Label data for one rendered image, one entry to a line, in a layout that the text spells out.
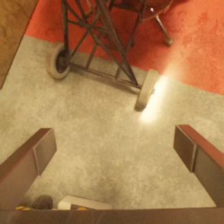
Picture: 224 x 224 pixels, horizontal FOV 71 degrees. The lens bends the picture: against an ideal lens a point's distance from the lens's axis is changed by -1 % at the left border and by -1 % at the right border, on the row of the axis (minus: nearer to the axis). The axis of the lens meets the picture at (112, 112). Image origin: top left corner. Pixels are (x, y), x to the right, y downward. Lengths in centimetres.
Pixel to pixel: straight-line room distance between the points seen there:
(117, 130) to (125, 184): 30
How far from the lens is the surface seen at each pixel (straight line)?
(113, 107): 92
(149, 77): 75
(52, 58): 89
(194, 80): 100
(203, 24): 116
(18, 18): 127
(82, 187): 101
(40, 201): 99
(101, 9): 53
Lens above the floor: 91
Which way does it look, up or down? 80 degrees down
